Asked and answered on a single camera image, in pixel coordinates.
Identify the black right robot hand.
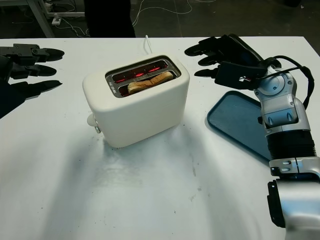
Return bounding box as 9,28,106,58
184,33,266,78

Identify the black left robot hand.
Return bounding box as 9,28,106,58
0,43,65,101

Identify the browned toast slice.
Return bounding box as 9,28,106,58
127,70,174,95

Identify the person in black trousers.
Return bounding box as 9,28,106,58
83,0,137,38

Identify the white two-slot toaster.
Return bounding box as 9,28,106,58
82,54,191,148

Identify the blue plastic tray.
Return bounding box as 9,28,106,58
206,90,272,162

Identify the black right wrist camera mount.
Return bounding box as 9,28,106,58
214,61,267,91

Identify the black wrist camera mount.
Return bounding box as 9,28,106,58
214,61,267,91
0,81,28,120

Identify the grey metal table frame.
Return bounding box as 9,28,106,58
24,0,87,38

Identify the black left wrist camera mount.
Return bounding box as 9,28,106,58
0,81,28,120

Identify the white power strip cable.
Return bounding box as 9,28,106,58
59,18,90,38

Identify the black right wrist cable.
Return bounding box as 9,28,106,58
259,55,315,111

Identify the white toaster power cord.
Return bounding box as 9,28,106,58
143,34,153,55

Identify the thin white floor cable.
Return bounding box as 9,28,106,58
131,0,194,27

